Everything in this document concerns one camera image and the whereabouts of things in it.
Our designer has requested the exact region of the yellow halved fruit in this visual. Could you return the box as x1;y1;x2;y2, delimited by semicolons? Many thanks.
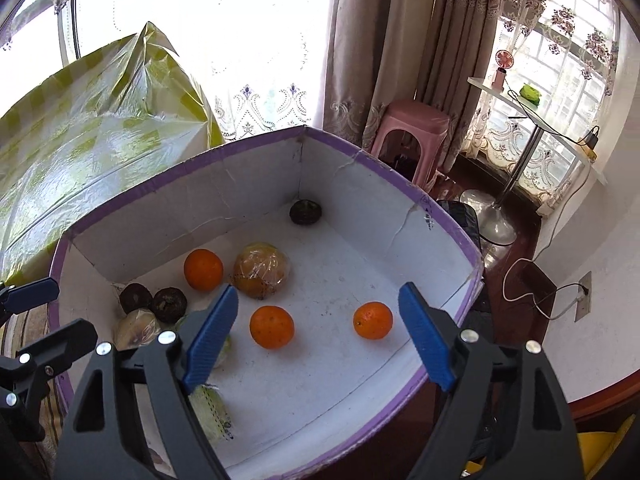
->
114;309;162;351

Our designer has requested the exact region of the dark dried fruit front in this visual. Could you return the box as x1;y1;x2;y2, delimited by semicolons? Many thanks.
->
119;283;153;314

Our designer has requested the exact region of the dark dried fruit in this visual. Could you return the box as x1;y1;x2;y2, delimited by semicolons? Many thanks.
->
151;287;188;324
119;283;153;314
288;200;322;226

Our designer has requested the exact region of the green fruit large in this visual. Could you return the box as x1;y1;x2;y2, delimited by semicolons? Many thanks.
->
189;384;233;442

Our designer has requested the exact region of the dark dried fruit top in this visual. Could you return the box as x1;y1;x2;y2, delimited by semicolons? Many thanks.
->
151;287;188;324

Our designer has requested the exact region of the green fruit small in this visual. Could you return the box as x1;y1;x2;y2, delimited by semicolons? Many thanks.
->
171;311;234;371

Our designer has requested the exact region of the hidden orange tangerine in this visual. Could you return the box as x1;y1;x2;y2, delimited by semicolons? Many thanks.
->
352;301;394;340

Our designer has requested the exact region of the large plastic orange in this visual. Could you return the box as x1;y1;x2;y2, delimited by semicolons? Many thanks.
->
231;242;291;300

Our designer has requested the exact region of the purple cardboard box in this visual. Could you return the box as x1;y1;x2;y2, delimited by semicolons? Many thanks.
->
48;127;482;479

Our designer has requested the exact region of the striped fabric seat cover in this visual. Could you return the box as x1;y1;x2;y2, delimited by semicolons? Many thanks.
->
0;303;66;480

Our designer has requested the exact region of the yellow object bottom right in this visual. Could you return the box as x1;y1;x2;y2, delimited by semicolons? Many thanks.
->
459;410;637;480

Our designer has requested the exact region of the yellow checkered plastic tablecloth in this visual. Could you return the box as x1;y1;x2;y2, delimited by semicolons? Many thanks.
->
1;23;224;284

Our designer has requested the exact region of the white round side table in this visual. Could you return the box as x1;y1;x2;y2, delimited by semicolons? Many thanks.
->
460;77;606;247

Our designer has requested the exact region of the black bag on floor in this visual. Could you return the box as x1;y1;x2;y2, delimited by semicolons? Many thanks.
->
437;200;482;250

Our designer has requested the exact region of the yellow black charger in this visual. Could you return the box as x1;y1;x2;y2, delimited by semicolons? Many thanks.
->
578;125;600;162

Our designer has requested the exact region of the pink plastic stool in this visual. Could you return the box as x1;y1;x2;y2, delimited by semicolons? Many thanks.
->
371;100;450;192

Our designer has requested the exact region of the green object on table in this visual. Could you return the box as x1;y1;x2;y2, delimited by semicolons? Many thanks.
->
520;84;541;106

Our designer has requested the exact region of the small pink desk fan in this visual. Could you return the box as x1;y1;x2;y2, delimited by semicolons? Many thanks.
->
491;50;514;92

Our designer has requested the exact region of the pink patterned curtain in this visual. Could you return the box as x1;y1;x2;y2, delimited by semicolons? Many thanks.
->
314;0;500;174

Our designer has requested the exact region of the wall power outlet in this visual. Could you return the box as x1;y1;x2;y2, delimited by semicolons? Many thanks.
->
574;271;592;322

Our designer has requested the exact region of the white power cable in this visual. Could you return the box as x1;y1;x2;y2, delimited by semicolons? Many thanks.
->
479;89;601;321

